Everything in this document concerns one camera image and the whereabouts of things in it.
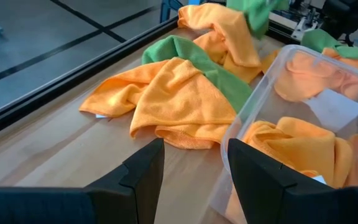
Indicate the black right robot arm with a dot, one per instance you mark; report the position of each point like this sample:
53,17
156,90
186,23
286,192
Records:
346,15

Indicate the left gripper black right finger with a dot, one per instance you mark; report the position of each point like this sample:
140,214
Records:
291,205

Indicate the clear plastic bin, white label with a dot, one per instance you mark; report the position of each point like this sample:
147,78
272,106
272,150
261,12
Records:
253,105

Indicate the green microfiber towel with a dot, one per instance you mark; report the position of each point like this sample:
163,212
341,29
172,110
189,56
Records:
185,49
319,40
256,18

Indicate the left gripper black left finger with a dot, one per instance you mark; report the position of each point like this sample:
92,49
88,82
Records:
73,205

